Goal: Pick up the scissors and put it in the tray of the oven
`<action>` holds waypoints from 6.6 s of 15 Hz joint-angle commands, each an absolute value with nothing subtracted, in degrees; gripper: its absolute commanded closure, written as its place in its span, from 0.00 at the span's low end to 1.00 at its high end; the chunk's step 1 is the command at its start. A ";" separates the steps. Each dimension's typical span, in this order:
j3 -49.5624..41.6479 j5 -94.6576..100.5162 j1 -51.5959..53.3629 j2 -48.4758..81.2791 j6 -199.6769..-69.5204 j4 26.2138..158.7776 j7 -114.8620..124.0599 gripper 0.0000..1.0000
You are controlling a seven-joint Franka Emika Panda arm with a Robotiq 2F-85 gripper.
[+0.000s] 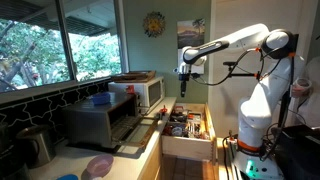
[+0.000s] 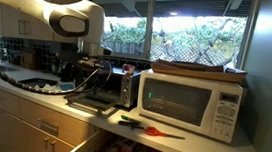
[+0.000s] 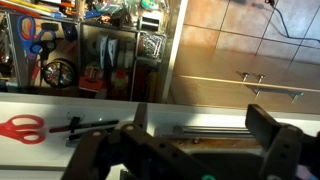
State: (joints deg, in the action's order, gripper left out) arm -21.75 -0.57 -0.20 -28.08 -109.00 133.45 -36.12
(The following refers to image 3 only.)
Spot black and red marker pen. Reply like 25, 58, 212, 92
49, 117, 119, 141

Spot black power cable on floor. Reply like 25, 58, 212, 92
265, 0, 320, 41

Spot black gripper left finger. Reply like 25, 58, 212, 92
62, 103, 202, 180

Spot red handled scissors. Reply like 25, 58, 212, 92
0, 115, 45, 145

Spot blue handled scissors in drawer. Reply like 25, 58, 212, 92
17, 16, 56, 60

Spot box of metal paper clips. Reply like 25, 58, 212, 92
141, 33, 165, 59

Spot open wooden drawer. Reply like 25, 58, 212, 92
0, 0, 188, 103

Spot round tin of pins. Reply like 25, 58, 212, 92
41, 58, 77, 89

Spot metal drawer pull handle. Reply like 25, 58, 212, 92
237, 71, 305, 103

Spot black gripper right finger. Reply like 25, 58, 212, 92
245, 104, 320, 180

